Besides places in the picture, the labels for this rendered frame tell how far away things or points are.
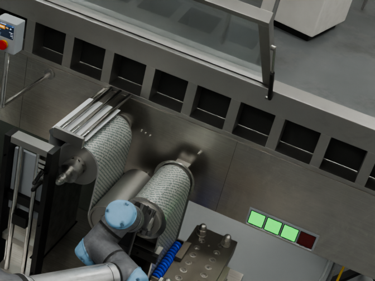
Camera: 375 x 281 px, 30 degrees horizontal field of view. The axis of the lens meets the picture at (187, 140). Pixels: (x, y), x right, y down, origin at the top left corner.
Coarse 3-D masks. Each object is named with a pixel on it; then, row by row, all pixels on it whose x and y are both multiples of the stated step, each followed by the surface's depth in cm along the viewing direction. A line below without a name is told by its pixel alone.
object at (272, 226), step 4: (268, 220) 238; (272, 220) 237; (268, 224) 238; (272, 224) 238; (276, 224) 237; (280, 224) 237; (268, 228) 239; (272, 228) 238; (276, 228) 238; (276, 232) 239
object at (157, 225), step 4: (144, 204) 212; (152, 208) 212; (156, 212) 212; (156, 216) 212; (156, 220) 213; (160, 220) 213; (156, 224) 213; (160, 224) 214; (152, 228) 215; (156, 228) 214; (152, 232) 215
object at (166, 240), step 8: (176, 216) 231; (176, 224) 236; (168, 232) 228; (176, 232) 243; (160, 240) 220; (168, 240) 233; (168, 248) 239; (160, 256) 231; (152, 264) 224; (152, 272) 229
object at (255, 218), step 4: (252, 212) 239; (256, 212) 238; (252, 216) 239; (256, 216) 239; (260, 216) 238; (264, 216) 238; (248, 220) 241; (252, 220) 240; (256, 220) 239; (260, 220) 239; (256, 224) 240; (260, 224) 240
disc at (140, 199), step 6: (132, 198) 214; (138, 198) 213; (144, 198) 212; (150, 204) 212; (156, 204) 212; (156, 210) 212; (162, 216) 212; (162, 222) 213; (162, 228) 214; (138, 234) 219; (156, 234) 216
